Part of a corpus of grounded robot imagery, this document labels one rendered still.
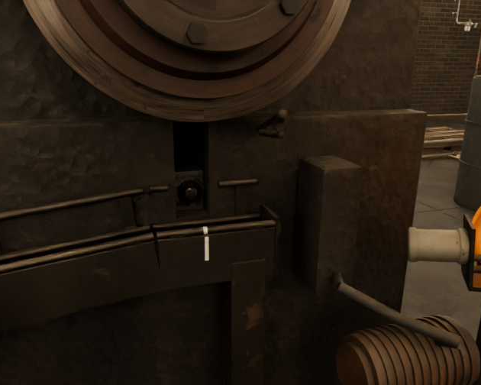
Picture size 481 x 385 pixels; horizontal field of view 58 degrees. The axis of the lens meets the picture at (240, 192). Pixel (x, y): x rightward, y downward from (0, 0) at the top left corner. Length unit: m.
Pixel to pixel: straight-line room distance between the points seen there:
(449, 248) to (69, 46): 0.64
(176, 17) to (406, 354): 0.60
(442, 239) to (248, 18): 0.47
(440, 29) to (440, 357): 8.31
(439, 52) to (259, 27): 8.42
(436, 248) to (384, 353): 0.19
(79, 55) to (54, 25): 0.04
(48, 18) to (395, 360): 0.69
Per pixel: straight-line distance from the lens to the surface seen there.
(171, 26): 0.54
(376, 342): 0.77
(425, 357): 0.80
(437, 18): 8.88
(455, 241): 0.78
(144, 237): 0.67
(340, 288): 0.76
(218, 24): 0.55
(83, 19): 0.60
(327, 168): 0.72
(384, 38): 0.94
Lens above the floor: 0.97
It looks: 17 degrees down
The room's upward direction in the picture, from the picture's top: 1 degrees clockwise
